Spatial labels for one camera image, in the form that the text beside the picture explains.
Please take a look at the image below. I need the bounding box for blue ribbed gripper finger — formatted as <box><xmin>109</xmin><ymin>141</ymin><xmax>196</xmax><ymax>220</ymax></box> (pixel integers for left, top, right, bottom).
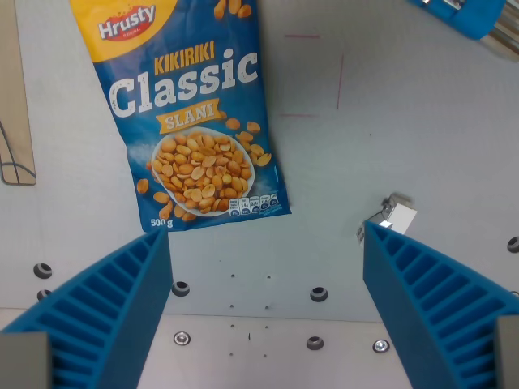
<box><xmin>362</xmin><ymin>220</ymin><xmax>519</xmax><ymax>389</ymax></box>
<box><xmin>0</xmin><ymin>227</ymin><xmax>174</xmax><ymax>389</ymax></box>

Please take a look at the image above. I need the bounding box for small white and metal part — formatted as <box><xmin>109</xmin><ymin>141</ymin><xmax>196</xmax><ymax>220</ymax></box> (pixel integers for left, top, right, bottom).
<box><xmin>355</xmin><ymin>191</ymin><xmax>418</xmax><ymax>246</ymax></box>

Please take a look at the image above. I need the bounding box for blue Hrusty peanut bag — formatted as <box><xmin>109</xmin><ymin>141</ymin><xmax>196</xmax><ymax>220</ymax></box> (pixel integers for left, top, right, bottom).
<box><xmin>69</xmin><ymin>0</ymin><xmax>293</xmax><ymax>233</ymax></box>

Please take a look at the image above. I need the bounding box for blue and metal tool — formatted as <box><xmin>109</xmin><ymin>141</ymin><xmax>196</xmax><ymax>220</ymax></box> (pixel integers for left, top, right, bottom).
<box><xmin>408</xmin><ymin>0</ymin><xmax>519</xmax><ymax>62</ymax></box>

